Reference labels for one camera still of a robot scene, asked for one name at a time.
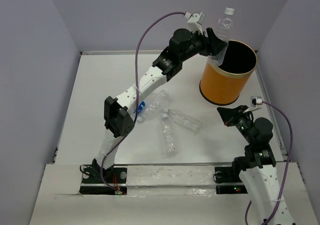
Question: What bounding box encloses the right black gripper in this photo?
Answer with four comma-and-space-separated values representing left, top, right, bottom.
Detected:
215, 104, 255, 144

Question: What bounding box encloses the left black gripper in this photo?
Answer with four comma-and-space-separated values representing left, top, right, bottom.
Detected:
179, 27, 227, 63

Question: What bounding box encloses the clear bottle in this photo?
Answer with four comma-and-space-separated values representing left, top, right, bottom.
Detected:
159, 113, 179, 158
144, 90, 171, 120
208, 7, 235, 67
163, 108, 203, 134

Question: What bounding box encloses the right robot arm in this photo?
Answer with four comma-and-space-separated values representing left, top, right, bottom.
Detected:
217, 105, 296, 225

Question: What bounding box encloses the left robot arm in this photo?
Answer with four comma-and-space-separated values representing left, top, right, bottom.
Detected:
92, 27, 227, 183

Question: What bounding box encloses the orange cylindrical bin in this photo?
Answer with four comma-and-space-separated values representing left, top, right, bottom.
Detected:
199, 40, 258, 106

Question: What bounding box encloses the blue label plastic bottle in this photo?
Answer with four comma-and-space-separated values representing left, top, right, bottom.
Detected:
137, 100, 151, 123

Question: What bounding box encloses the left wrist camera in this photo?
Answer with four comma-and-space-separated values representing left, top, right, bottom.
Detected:
184, 12, 206, 34

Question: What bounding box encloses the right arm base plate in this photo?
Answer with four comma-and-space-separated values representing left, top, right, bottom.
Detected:
212, 166, 248, 195

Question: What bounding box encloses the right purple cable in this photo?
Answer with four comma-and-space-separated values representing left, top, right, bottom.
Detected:
244, 101, 294, 225

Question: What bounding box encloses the purple cable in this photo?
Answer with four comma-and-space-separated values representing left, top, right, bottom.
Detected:
99, 11, 187, 190
244, 101, 294, 225

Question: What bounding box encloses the metal rail front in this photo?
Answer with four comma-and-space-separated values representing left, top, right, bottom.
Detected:
114, 161, 232, 167

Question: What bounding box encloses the metal rail back edge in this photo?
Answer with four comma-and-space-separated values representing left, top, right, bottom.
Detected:
80, 49, 258, 55

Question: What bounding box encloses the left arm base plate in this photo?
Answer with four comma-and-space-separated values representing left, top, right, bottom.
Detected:
79, 164, 128, 196

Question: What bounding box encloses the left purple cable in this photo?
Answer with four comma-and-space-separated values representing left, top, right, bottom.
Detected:
99, 11, 187, 190

